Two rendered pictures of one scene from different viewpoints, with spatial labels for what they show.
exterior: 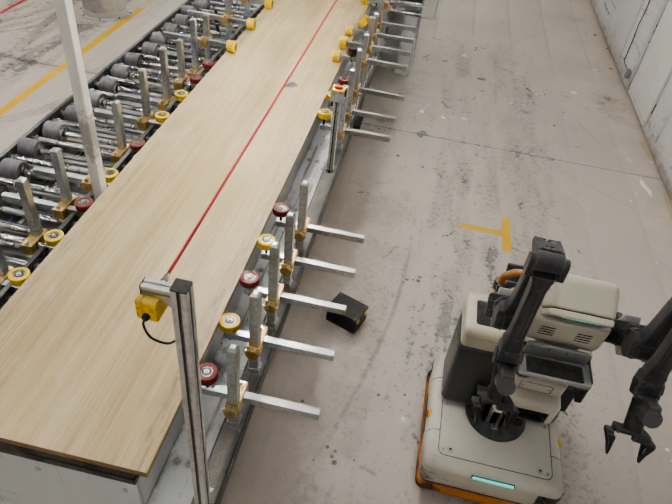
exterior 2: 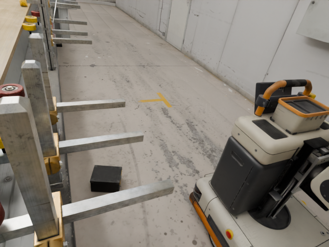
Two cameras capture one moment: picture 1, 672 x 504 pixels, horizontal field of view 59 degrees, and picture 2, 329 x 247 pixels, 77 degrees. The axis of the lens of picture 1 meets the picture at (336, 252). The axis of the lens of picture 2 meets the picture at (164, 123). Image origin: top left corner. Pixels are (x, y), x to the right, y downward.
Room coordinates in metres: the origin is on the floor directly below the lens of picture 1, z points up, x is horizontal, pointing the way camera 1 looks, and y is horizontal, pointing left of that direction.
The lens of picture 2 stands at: (1.43, 0.20, 1.30)
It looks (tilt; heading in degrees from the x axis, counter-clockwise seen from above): 34 degrees down; 324
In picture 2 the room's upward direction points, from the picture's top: 11 degrees clockwise
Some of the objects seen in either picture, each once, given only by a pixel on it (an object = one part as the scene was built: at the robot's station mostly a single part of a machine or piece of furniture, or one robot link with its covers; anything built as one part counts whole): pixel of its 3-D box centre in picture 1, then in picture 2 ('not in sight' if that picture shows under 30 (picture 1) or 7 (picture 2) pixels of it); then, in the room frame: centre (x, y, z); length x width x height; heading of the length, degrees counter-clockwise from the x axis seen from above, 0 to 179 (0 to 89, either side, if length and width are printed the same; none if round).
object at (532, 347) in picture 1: (549, 369); not in sight; (1.40, -0.81, 0.99); 0.28 x 0.16 x 0.22; 83
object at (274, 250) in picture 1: (273, 288); (43, 212); (1.71, 0.23, 0.91); 0.04 x 0.04 x 0.48; 84
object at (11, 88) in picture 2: (280, 215); (13, 101); (2.26, 0.29, 0.85); 0.08 x 0.08 x 0.11
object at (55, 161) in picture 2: (289, 262); (50, 153); (1.98, 0.20, 0.81); 0.14 x 0.06 x 0.05; 174
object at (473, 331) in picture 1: (514, 359); (277, 159); (1.78, -0.86, 0.59); 0.55 x 0.34 x 0.83; 83
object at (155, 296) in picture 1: (181, 410); not in sight; (0.91, 0.36, 1.20); 0.15 x 0.12 x 1.00; 174
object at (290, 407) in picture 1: (260, 400); not in sight; (1.24, 0.20, 0.80); 0.43 x 0.03 x 0.04; 84
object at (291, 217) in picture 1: (288, 256); (47, 144); (1.96, 0.21, 0.87); 0.04 x 0.04 x 0.48; 84
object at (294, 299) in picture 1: (294, 299); (90, 208); (1.74, 0.14, 0.83); 0.43 x 0.03 x 0.04; 84
